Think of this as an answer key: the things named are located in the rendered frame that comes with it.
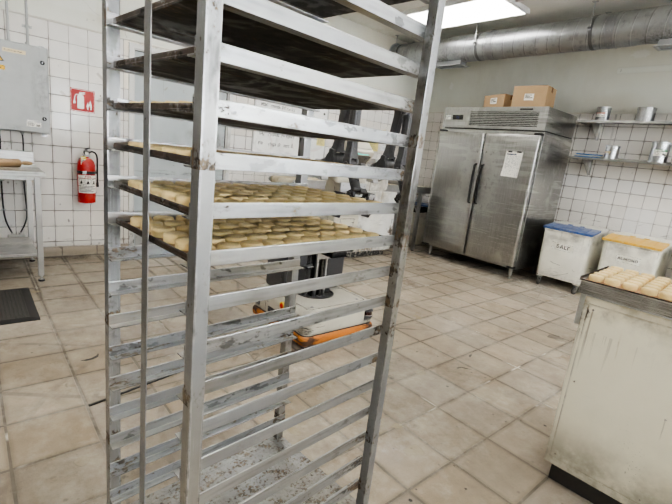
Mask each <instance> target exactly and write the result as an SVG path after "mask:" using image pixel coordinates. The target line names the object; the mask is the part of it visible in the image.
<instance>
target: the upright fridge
mask: <svg viewBox="0 0 672 504"><path fill-rule="evenodd" d="M576 122H577V117H576V116H574V115H571V114H568V113H566V112H563V111H560V110H558V109H555V108H552V107H550V106H545V107H446V109H445V115H444V122H443V127H445V128H443V129H440V136H439V142H438V148H437V154H436V161H435V167H434V173H433V179H432V185H431V191H430V198H429V204H428V210H427V216H426V222H425V228H424V235H423V242H422V243H423V244H427V245H429V250H428V251H429V253H428V254H430V255H431V251H432V247H433V246H434V247H437V248H441V249H444V250H448V251H451V252H455V253H458V254H462V255H465V256H468V257H472V258H475V259H479V260H482V261H486V262H489V263H493V264H496V265H500V266H503V267H506V268H509V270H508V275H509V276H508V277H507V279H511V277H510V276H511V275H512V272H513V269H514V270H517V269H523V268H528V267H532V270H533V272H531V273H532V274H535V271H536V268H537V266H538V261H539V256H540V251H541V247H542V242H543V237H544V232H545V228H544V227H543V226H544V225H546V224H549V223H552V222H554V218H555V214H556V210H557V205H558V201H559V197H560V192H561V188H562V184H563V179H564V175H565V171H566V166H567V162H568V158H569V153H570V149H571V145H572V138H573V135H574V130H575V126H576ZM506 151H514V152H517V151H521V152H523V156H522V161H521V165H520V169H519V172H518V176H517V178H514V177H507V176H500V174H501V171H502V168H503V165H504V161H505V156H506Z"/></svg>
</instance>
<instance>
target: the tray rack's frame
mask: <svg viewBox="0 0 672 504"><path fill-rule="evenodd" d="M223 1H224V0H197V26H196V53H195V81H194V109H193V137H192V165H191V193H190V221H189V249H188V277H187V304H186V332H185V360H184V388H183V416H182V444H181V472H180V480H178V481H176V482H174V483H172V484H170V485H168V486H166V487H164V488H162V489H159V490H157V491H155V492H153V493H151V494H149V495H147V496H145V473H146V403H147V333H148V263H149V193H150V123H151V53H152V0H145V11H144V105H143V199H142V294H141V388H140V482H139V499H138V500H136V501H134V502H132V503H130V504H199V497H200V493H201V492H203V491H205V490H207V489H209V488H211V487H213V486H215V485H216V484H218V483H220V482H222V481H224V480H226V479H228V478H230V477H232V476H234V475H236V474H238V473H240V472H242V471H243V470H245V469H247V468H249V467H251V466H253V465H255V464H257V463H259V462H261V461H263V460H265V459H267V458H269V457H270V456H272V455H274V454H276V453H278V452H280V451H282V450H284V449H286V448H288V447H290V446H292V444H291V443H289V442H288V441H287V440H286V439H285V438H284V437H281V438H279V439H277V440H276V439H275V438H274V437H273V436H272V437H270V438H268V439H266V440H264V441H262V442H259V443H257V444H255V445H253V446H251V447H249V448H247V449H245V450H243V451H241V452H239V453H236V454H234V455H232V456H230V457H228V458H226V459H224V460H222V461H220V462H218V463H216V464H214V465H211V466H209V467H207V468H205V469H203V470H201V456H202V435H203V414H204V394H205V373H206V352H207V332H208V311H209V290H210V270H211V249H212V228H213V207H214V187H215V166H216V145H217V125H218V104H219V83H220V63H221V42H222V21H223ZM106 11H109V12H112V13H115V14H119V15H120V0H102V76H103V177H104V279H105V380H106V481H107V504H112V502H111V500H110V490H112V489H114V488H116V487H119V486H121V475H120V476H118V477H115V478H113V477H112V476H111V474H110V463H112V462H115V461H117V460H120V459H121V448H119V449H116V450H112V448H111V447H110V445H109V436H110V435H113V434H116V433H119V432H121V419H120V420H117V421H114V422H112V420H111V419H110V417H109V407H111V406H115V405H118V404H121V390H119V391H115V392H112V391H111V389H110V388H109V377H113V376H117V375H120V374H121V360H116V361H112V360H111V359H110V358H109V347H110V346H115V345H119V344H120V328H118V329H113V330H112V329H111V328H110V327H109V321H108V315H111V314H117V313H120V295H118V296H111V295H110V294H109V293H108V282H112V281H120V261H117V262H111V261H110V260H108V248H110V247H120V226H110V225H109V224H108V212H120V189H110V188H107V175H119V176H120V151H113V150H107V137H117V138H120V112H118V111H111V110H107V96H108V97H114V98H120V71H115V70H110V69H107V67H106V55H111V56H115V57H120V29H116V28H112V27H109V26H106ZM309 462H311V461H310V460H309V459H308V458H307V457H306V456H305V455H303V454H302V453H301V452H298V453H296V454H294V455H293V456H291V457H289V458H287V459H285V460H283V461H281V462H280V463H278V464H276V465H274V466H272V467H270V468H269V469H267V470H265V471H263V472H261V473H259V474H257V475H256V476H254V477H252V478H250V479H248V480H246V481H245V482H243V483H241V484H239V485H237V486H235V487H233V488H232V489H230V490H228V491H226V492H224V493H222V494H220V495H219V496H217V497H215V498H213V499H211V500H209V501H208V502H206V503H204V504H238V503H240V502H242V501H243V500H245V499H247V498H248V497H250V496H252V495H254V494H255V493H257V492H259V491H261V490H262V489H264V488H266V487H268V486H269V485H271V484H273V483H275V482H276V481H278V480H280V479H281V478H283V477H285V476H287V475H288V474H290V473H292V472H294V471H295V470H297V469H299V468H301V467H302V466H304V465H306V464H307V463H309ZM326 476H328V475H327V474H326V473H324V472H323V471H322V470H321V469H320V468H319V467H318V468H317V469H315V470H313V471H312V472H310V473H308V474H307V475H305V476H303V477H302V478H300V479H298V480H297V481H295V482H293V483H292V484H290V485H288V486H287V487H285V488H283V489H282V490H280V491H278V492H277V493H275V494H273V495H272V496H270V497H268V498H267V499H265V500H263V501H262V502H260V503H258V504H284V503H285V502H287V501H288V500H290V499H291V498H293V497H295V496H296V495H298V494H299V493H301V492H303V491H304V490H306V489H307V488H309V487H310V486H312V485H314V484H315V483H317V482H318V481H320V480H322V479H323V478H325V477H326ZM341 489H342V487H341V486H340V485H338V484H337V483H336V482H333V483H332V484H330V485H329V486H327V487H326V488H324V489H323V490H321V491H320V492H318V493H316V494H315V495H313V496H312V497H310V498H309V499H307V500H306V501H304V502H303V503H301V504H320V503H322V502H323V501H324V500H326V499H327V498H329V497H330V496H332V495H333V494H335V493H336V492H338V491H339V490H341Z"/></svg>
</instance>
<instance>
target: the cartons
mask: <svg viewBox="0 0 672 504"><path fill-rule="evenodd" d="M556 92H557V90H556V89H554V88H553V87H551V86H549V85H532V86H515V87H514V92H513V95H509V94H497V95H489V96H485V99H484V105H483V107H545V106H550V107H552V108H553V106H554V102H555V97H556Z"/></svg>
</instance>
